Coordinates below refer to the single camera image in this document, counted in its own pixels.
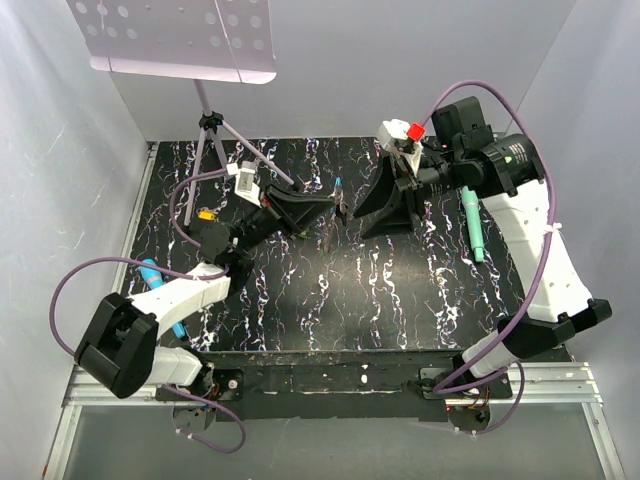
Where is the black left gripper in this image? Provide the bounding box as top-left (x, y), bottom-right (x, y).
top-left (234, 180), bottom-right (334, 258)

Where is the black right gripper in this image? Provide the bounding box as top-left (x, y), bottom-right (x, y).
top-left (351, 148), bottom-right (461, 240)

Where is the chain of silver keyrings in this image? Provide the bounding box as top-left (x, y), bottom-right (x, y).
top-left (319, 209), bottom-right (341, 251)

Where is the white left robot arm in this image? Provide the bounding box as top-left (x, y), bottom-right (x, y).
top-left (74, 185), bottom-right (334, 400)

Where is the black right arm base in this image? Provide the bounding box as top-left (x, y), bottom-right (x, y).
top-left (406, 367), bottom-right (514, 437)

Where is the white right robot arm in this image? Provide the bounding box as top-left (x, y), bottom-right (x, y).
top-left (353, 96), bottom-right (612, 398)

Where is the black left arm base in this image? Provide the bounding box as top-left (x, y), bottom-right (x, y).
top-left (192, 365), bottom-right (245, 403)

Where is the mint green marker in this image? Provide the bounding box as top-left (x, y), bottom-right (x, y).
top-left (461, 186), bottom-right (485, 263)

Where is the cyan blue marker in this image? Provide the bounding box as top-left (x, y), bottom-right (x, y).
top-left (138, 258), bottom-right (189, 341)

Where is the white music stand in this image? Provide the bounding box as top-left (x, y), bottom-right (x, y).
top-left (64, 0), bottom-right (302, 235)

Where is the aluminium frame rail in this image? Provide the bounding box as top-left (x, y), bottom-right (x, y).
top-left (86, 141), bottom-right (159, 322)

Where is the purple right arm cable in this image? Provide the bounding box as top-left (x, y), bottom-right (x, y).
top-left (419, 79), bottom-right (564, 434)

